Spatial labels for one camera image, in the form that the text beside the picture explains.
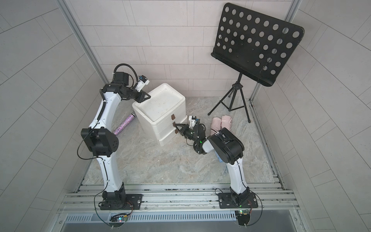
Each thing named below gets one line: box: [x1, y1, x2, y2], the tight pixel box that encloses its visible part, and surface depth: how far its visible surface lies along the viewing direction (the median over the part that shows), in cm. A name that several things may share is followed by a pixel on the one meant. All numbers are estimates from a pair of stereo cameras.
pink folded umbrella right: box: [220, 115, 233, 131], surface depth 101 cm
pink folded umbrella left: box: [210, 116, 222, 136], surface depth 100 cm
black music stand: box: [207, 2, 305, 124], surface depth 66 cm
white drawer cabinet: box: [132, 83, 188, 147], surface depth 85 cm
